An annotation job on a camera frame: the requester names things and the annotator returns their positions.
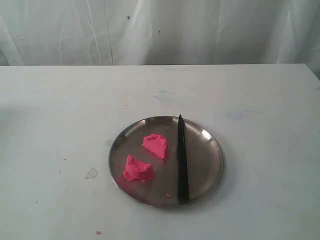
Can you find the pink clay cut piece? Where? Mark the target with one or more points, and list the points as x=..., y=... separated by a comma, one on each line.
x=157, y=145

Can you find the pink clay lump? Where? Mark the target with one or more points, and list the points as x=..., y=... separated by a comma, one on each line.
x=136, y=170

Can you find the black knife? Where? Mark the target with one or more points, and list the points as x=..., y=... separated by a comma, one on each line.
x=182, y=174

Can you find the round stainless steel plate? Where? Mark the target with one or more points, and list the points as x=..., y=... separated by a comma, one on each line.
x=205, y=161

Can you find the clear tape scrap near plate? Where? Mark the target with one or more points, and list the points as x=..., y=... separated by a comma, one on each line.
x=91, y=174

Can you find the white backdrop curtain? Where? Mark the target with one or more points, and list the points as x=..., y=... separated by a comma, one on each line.
x=159, y=32

